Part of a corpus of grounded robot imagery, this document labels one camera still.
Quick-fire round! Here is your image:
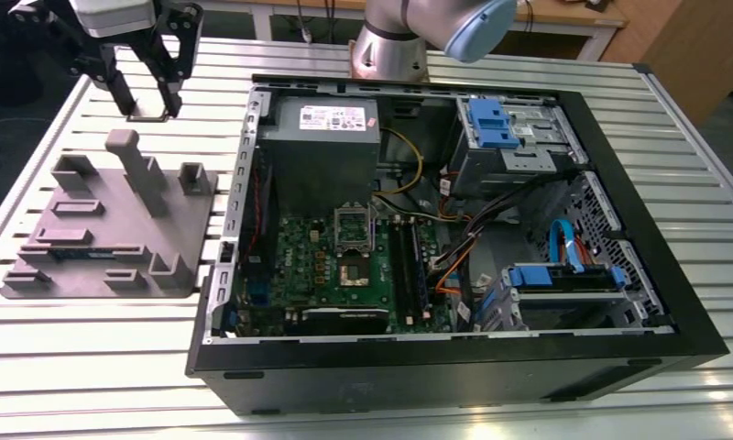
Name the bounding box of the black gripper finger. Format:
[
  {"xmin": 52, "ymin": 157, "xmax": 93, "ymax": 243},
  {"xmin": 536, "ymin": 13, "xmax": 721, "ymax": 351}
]
[
  {"xmin": 130, "ymin": 2, "xmax": 204, "ymax": 119},
  {"xmin": 8, "ymin": 0, "xmax": 137, "ymax": 116}
]

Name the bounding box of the CPU socket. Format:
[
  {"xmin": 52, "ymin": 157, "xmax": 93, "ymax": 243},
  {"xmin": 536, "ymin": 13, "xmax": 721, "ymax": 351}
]
[{"xmin": 336, "ymin": 258, "xmax": 375, "ymax": 289}]

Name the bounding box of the grey power supply unit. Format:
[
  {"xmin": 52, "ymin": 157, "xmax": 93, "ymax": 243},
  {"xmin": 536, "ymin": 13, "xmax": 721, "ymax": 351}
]
[{"xmin": 259, "ymin": 94, "xmax": 384, "ymax": 207}]

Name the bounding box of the grey parts rack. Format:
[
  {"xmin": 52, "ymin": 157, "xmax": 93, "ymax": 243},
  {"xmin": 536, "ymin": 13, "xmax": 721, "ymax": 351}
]
[{"xmin": 0, "ymin": 128, "xmax": 221, "ymax": 302}]

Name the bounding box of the green motherboard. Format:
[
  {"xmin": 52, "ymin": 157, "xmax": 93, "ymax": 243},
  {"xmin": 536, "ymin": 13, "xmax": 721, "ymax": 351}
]
[{"xmin": 228, "ymin": 201, "xmax": 460, "ymax": 336}]

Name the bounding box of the blue disk carrier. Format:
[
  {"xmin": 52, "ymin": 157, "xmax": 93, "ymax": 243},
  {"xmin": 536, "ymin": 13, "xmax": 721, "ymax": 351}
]
[
  {"xmin": 467, "ymin": 98, "xmax": 521, "ymax": 150},
  {"xmin": 501, "ymin": 263, "xmax": 628, "ymax": 294}
]

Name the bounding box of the black RAM slot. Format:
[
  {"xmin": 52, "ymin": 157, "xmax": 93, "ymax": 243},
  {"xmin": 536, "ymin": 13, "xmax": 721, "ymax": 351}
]
[
  {"xmin": 389, "ymin": 218, "xmax": 415, "ymax": 323},
  {"xmin": 407, "ymin": 218, "xmax": 433, "ymax": 321}
]

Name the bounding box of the metal drive cage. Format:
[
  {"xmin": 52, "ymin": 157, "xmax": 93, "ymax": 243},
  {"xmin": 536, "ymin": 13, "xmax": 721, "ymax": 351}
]
[{"xmin": 449, "ymin": 95, "xmax": 591, "ymax": 198}]

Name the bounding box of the black graphics card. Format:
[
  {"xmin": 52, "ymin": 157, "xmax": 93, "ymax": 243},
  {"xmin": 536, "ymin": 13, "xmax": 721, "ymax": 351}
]
[{"xmin": 284, "ymin": 305, "xmax": 391, "ymax": 336}]

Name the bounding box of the black PC case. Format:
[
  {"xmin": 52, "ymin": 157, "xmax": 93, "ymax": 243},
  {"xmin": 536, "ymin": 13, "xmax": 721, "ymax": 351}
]
[{"xmin": 184, "ymin": 72, "xmax": 732, "ymax": 417}]

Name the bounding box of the wooden cabinet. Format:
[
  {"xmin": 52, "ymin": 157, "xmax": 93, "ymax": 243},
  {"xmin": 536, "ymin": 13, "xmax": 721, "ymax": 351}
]
[{"xmin": 604, "ymin": 0, "xmax": 733, "ymax": 125}]

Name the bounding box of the metal disk bay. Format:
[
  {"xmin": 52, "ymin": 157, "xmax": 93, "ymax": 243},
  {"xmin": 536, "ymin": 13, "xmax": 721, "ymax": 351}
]
[{"xmin": 476, "ymin": 263, "xmax": 671, "ymax": 332}]

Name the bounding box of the yellow wire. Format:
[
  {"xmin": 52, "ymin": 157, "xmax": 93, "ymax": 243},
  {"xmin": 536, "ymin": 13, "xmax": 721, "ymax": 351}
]
[{"xmin": 375, "ymin": 126, "xmax": 427, "ymax": 196}]

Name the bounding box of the black wire bundle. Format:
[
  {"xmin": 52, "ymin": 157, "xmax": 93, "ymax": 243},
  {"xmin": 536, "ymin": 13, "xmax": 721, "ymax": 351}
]
[{"xmin": 432, "ymin": 169, "xmax": 583, "ymax": 271}]

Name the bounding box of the orange wire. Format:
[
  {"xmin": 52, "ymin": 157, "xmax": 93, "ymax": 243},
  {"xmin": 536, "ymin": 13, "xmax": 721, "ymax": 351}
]
[{"xmin": 432, "ymin": 251, "xmax": 476, "ymax": 295}]

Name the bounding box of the blue data wire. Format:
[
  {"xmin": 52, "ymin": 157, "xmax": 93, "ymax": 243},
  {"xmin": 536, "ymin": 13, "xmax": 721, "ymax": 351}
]
[{"xmin": 548, "ymin": 218, "xmax": 595, "ymax": 276}]

